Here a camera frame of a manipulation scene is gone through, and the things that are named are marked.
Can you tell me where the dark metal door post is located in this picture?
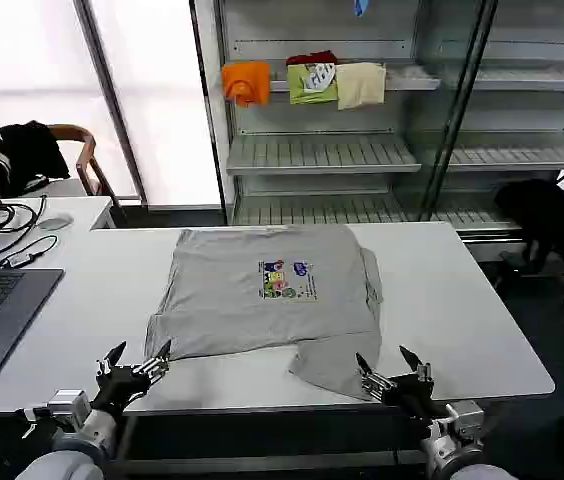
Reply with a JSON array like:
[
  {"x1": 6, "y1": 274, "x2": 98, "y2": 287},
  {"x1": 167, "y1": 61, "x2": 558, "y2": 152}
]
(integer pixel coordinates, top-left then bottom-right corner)
[{"x1": 419, "y1": 0, "x2": 494, "y2": 222}]

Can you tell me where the thin black adapter cable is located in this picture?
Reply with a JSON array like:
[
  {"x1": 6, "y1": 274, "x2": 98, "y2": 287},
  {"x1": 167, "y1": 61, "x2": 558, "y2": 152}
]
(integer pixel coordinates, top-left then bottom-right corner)
[{"x1": 0, "y1": 233, "x2": 59, "y2": 272}]

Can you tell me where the grey window frame post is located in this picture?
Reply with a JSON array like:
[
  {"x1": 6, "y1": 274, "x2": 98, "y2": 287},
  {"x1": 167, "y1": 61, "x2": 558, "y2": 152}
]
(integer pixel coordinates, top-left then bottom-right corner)
[{"x1": 72, "y1": 0, "x2": 149, "y2": 207}]

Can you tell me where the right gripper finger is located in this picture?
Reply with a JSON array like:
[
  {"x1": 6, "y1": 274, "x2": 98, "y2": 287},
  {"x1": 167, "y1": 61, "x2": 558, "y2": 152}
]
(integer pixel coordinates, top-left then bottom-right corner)
[
  {"x1": 399, "y1": 344, "x2": 435, "y2": 384},
  {"x1": 355, "y1": 352, "x2": 397, "y2": 402}
]

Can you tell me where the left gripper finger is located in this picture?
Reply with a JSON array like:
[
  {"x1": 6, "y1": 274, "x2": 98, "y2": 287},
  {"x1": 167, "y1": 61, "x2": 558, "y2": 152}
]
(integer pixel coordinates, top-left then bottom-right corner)
[
  {"x1": 131, "y1": 339, "x2": 172, "y2": 384},
  {"x1": 95, "y1": 341, "x2": 127, "y2": 374}
]

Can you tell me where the coiled black cable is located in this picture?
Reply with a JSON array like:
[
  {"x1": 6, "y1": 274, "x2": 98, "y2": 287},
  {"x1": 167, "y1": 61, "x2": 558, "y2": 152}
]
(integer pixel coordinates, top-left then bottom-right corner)
[{"x1": 0, "y1": 194, "x2": 48, "y2": 242}]

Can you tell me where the black cloth heap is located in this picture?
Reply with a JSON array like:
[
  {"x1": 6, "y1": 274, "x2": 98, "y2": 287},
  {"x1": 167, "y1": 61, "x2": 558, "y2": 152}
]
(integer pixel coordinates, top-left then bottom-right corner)
[{"x1": 493, "y1": 178, "x2": 564, "y2": 275}]

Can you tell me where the brown wooden chair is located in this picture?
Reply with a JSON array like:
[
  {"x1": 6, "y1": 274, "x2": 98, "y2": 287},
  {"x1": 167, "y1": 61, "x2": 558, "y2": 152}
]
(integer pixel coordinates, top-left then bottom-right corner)
[{"x1": 0, "y1": 123, "x2": 114, "y2": 199}]

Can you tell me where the grey metal shelf rack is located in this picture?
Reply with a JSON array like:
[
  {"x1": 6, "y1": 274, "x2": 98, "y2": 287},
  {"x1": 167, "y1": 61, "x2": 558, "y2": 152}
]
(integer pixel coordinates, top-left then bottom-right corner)
[{"x1": 190, "y1": 0, "x2": 564, "y2": 246}]

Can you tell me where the grey printed t-shirt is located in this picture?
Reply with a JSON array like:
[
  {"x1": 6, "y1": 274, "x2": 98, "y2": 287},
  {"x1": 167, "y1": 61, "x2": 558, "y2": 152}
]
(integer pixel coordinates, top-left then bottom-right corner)
[{"x1": 144, "y1": 223, "x2": 386, "y2": 401}]

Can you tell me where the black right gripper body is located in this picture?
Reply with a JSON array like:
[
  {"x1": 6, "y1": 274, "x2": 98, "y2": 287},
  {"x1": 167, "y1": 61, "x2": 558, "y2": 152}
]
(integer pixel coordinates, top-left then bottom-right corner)
[{"x1": 383, "y1": 371, "x2": 446, "y2": 422}]

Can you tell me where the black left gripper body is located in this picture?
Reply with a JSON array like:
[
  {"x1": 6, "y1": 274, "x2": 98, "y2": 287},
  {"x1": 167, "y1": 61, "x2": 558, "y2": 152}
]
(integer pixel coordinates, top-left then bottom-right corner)
[{"x1": 89, "y1": 364, "x2": 153, "y2": 414}]

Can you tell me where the dark grey laptop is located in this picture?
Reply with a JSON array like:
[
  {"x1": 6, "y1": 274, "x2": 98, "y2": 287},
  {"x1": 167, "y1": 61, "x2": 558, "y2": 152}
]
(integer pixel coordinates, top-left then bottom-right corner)
[{"x1": 0, "y1": 255, "x2": 66, "y2": 394}]

